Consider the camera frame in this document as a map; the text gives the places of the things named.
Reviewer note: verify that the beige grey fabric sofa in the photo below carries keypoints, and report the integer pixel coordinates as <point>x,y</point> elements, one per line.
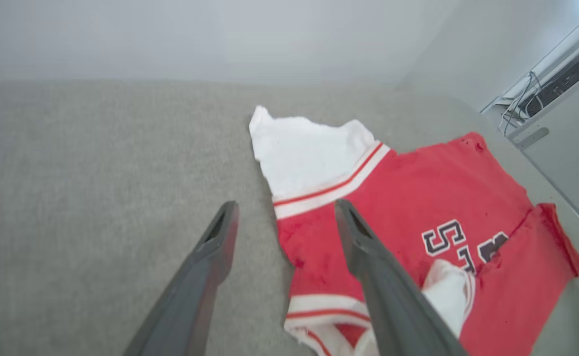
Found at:
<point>96,173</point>

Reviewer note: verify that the red and white jersey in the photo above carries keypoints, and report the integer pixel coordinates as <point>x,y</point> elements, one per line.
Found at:
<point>418,193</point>

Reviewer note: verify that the black power strip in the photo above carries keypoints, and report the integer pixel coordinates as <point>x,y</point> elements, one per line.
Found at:
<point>561,85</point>

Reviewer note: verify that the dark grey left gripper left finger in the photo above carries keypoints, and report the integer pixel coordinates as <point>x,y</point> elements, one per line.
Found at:
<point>195,291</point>

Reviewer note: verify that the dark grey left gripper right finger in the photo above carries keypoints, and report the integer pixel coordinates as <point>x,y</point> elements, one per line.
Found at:
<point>393,306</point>

